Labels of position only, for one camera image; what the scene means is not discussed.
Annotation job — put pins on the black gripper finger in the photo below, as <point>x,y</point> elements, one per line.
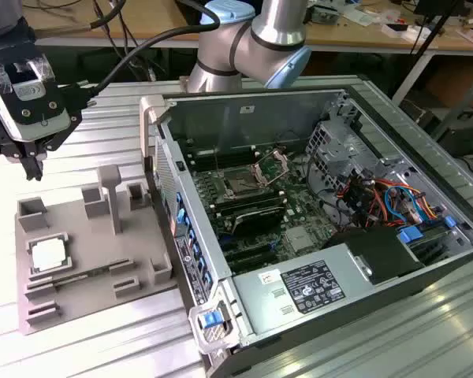
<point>0,141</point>
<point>33,167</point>

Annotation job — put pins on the silver square CPU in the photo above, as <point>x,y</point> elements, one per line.
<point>51,254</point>

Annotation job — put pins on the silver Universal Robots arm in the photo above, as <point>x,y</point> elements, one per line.
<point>276,27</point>

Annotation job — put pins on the black RAM slot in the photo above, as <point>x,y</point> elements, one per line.
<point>244,195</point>
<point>250,204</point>
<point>220,151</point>
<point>222,161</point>

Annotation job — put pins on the CPU socket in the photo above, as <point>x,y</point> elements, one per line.
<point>240,182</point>

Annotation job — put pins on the black expansion slot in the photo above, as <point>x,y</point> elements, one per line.
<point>252,262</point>
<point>248,252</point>

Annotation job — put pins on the grey plastic parts rack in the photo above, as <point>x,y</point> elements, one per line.
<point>90,244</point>

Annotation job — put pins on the green RAM stick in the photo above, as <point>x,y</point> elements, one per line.
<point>83,273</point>

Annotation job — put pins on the thin metal locking lever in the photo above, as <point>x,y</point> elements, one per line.
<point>217,161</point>

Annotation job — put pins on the black expansion card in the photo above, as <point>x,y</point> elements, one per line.
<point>260,220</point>

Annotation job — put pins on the blue case latch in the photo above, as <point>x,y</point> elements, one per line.
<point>212,319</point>

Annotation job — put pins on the open grey PC case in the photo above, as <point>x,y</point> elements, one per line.
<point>284,114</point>

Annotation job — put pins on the small white sticker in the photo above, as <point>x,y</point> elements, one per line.
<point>270,276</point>

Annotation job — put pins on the green motherboard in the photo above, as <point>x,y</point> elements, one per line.
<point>297,212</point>

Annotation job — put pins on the grey power supply unit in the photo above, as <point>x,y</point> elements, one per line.
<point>260,311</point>

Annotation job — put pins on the silver chipset heatsink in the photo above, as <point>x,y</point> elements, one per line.
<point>299,239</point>

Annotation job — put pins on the silver metal drive cage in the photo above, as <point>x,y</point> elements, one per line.
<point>331,153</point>

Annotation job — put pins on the black rating label sticker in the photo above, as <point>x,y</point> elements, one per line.
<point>311,285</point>

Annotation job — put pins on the black plastic air shroud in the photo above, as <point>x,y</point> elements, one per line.
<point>378,248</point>

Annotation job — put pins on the small white parts box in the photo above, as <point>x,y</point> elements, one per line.
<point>414,34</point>

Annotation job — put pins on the brown cardboard box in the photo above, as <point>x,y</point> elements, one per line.
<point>453,78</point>

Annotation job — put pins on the black computer tower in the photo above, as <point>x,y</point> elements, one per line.
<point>469,134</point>

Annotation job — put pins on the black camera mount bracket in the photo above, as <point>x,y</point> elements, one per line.
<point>27,67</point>

